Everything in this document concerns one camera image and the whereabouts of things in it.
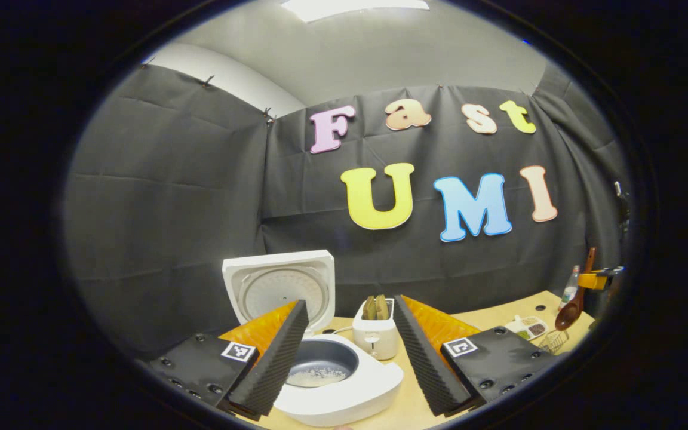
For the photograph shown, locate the wire chopstick holder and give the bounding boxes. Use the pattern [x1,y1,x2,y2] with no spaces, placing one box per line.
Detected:
[538,330,570,354]

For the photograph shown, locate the white rice cooker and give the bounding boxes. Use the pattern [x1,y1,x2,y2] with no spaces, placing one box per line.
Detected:
[222,250,404,428]

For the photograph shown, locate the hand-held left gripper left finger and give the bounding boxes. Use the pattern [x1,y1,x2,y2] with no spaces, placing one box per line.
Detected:
[148,299,309,422]

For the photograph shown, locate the white divided bean dish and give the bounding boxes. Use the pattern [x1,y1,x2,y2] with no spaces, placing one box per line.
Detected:
[504,315,549,342]

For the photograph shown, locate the white toaster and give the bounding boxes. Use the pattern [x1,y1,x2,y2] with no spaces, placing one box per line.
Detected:
[352,297,400,361]

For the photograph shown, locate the brown wooden spoon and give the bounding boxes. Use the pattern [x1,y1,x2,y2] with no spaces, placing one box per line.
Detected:
[554,247,597,331]

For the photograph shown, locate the black stand with cables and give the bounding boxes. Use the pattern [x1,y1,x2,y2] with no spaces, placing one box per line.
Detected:
[613,179,631,228]

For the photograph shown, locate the white rice grains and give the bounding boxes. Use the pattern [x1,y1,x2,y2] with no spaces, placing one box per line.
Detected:
[290,367,349,388]

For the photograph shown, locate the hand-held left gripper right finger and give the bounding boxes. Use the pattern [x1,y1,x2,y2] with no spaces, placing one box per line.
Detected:
[392,294,560,419]

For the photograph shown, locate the clear plastic water bottle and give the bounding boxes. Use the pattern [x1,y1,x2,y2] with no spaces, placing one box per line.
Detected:
[559,265,581,311]

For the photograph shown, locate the black backdrop cloth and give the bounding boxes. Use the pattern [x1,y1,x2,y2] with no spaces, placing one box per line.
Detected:
[63,63,631,359]

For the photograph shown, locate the ceiling light panel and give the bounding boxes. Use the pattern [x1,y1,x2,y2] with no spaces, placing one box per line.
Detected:
[280,0,430,23]

